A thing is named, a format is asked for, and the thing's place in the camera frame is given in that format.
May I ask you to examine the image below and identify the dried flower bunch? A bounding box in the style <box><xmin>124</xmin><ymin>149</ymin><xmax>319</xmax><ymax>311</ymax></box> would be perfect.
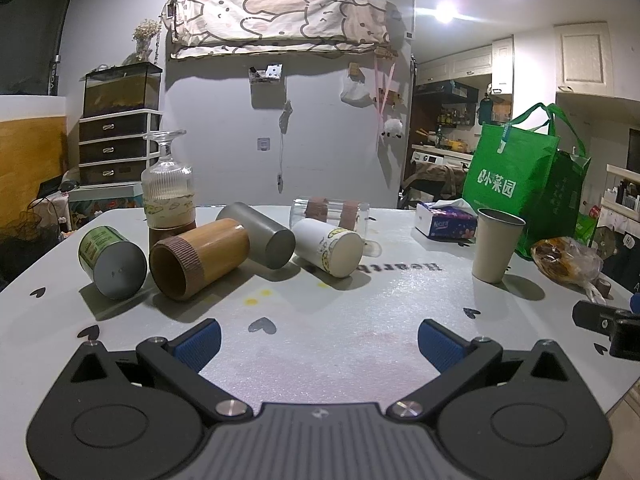
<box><xmin>131</xmin><ymin>19</ymin><xmax>162</xmax><ymax>66</ymax></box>

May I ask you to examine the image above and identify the plastic bag with bread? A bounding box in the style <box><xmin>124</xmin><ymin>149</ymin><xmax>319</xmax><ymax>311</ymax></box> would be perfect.
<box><xmin>530</xmin><ymin>236</ymin><xmax>610</xmax><ymax>307</ymax></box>

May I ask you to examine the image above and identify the brown draped chair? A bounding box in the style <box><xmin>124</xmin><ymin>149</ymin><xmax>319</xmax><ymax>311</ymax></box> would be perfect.
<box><xmin>401</xmin><ymin>162</ymin><xmax>469</xmax><ymax>202</ymax></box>

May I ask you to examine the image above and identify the washing machine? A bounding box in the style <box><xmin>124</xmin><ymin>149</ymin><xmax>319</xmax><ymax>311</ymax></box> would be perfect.
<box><xmin>410</xmin><ymin>151</ymin><xmax>474</xmax><ymax>182</ymax></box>

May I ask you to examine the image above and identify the hanging grey cable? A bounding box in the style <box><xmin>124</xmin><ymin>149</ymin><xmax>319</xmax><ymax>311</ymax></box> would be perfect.
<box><xmin>276</xmin><ymin>100</ymin><xmax>294</xmax><ymax>194</ymax></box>

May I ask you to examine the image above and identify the grey metal cup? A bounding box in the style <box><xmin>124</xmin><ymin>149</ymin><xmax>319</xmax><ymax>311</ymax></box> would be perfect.
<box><xmin>216</xmin><ymin>202</ymin><xmax>297</xmax><ymax>270</ymax></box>

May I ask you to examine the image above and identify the white plastic bag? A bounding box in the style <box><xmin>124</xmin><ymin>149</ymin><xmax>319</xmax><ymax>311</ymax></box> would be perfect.
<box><xmin>341</xmin><ymin>77</ymin><xmax>375</xmax><ymax>106</ymax></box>

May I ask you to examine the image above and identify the white wall cabinet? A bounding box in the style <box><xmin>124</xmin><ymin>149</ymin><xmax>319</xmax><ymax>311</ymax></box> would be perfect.
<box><xmin>554</xmin><ymin>22</ymin><xmax>616</xmax><ymax>96</ymax></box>

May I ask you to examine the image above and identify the tissue box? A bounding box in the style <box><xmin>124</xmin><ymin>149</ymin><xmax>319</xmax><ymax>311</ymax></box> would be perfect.
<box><xmin>415</xmin><ymin>199</ymin><xmax>480</xmax><ymax>242</ymax></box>

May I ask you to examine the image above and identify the printed cloth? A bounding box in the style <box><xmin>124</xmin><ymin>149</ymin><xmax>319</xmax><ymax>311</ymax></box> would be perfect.
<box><xmin>165</xmin><ymin>0</ymin><xmax>394</xmax><ymax>59</ymax></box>

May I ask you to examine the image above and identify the printed cup with brown base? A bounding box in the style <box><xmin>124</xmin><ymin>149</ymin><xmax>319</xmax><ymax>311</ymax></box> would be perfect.
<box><xmin>144</xmin><ymin>195</ymin><xmax>199</xmax><ymax>252</ymax></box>

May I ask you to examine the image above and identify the colourful storage box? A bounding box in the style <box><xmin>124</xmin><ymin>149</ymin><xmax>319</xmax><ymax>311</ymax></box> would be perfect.
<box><xmin>67</xmin><ymin>182</ymin><xmax>147</xmax><ymax>227</ymax></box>

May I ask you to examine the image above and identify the beige paper cup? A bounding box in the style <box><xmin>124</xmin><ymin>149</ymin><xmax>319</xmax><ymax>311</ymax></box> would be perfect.
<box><xmin>472</xmin><ymin>207</ymin><xmax>527</xmax><ymax>284</ymax></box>

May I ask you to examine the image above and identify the pink ribbon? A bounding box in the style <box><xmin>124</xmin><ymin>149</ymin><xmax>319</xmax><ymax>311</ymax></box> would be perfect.
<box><xmin>372</xmin><ymin>57</ymin><xmax>396</xmax><ymax>127</ymax></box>

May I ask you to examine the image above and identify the black drawer unit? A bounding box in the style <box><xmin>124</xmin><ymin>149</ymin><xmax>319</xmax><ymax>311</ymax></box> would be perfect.
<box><xmin>77</xmin><ymin>109</ymin><xmax>164</xmax><ymax>189</ymax></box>

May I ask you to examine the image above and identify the ribbed glass goblet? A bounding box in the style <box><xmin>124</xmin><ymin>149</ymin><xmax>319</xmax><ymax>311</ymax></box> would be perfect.
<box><xmin>141</xmin><ymin>130</ymin><xmax>196</xmax><ymax>207</ymax></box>

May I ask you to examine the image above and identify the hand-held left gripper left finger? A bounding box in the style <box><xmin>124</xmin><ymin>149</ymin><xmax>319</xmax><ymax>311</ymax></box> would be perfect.
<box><xmin>65</xmin><ymin>318</ymin><xmax>256</xmax><ymax>427</ymax></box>

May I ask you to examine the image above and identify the wooden board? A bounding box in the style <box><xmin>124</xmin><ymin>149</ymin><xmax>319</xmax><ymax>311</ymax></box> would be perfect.
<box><xmin>0</xmin><ymin>95</ymin><xmax>69</xmax><ymax>232</ymax></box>

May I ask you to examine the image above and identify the glass tank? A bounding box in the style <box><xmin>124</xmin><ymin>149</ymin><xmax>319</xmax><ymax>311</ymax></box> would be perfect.
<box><xmin>81</xmin><ymin>62</ymin><xmax>164</xmax><ymax>119</ymax></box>

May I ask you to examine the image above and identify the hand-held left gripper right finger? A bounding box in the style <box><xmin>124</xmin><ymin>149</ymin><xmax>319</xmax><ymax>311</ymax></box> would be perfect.
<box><xmin>385</xmin><ymin>318</ymin><xmax>576</xmax><ymax>424</ymax></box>

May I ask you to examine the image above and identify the bamboo cup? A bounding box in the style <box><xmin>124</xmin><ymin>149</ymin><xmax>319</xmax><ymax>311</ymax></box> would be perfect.
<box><xmin>149</xmin><ymin>217</ymin><xmax>251</xmax><ymax>303</ymax></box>

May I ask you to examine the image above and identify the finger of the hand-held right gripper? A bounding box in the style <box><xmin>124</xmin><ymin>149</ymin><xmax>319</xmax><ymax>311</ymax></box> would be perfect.
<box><xmin>572</xmin><ymin>300</ymin><xmax>640</xmax><ymax>357</ymax></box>

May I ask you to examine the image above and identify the green shopping bag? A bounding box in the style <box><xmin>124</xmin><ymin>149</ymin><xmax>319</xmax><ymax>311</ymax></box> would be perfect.
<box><xmin>461</xmin><ymin>102</ymin><xmax>561</xmax><ymax>261</ymax></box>

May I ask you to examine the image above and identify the white printed cup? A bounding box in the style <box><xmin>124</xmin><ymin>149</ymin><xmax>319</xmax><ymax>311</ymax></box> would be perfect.
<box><xmin>291</xmin><ymin>217</ymin><xmax>383</xmax><ymax>279</ymax></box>

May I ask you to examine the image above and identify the green labelled tin can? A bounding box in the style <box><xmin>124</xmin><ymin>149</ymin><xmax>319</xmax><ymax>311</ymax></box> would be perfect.
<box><xmin>77</xmin><ymin>226</ymin><xmax>149</xmax><ymax>302</ymax></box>

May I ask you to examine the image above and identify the clear glass with brown sleeve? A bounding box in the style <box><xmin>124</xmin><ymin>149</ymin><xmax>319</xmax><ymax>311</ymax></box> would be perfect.
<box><xmin>291</xmin><ymin>197</ymin><xmax>371</xmax><ymax>242</ymax></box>

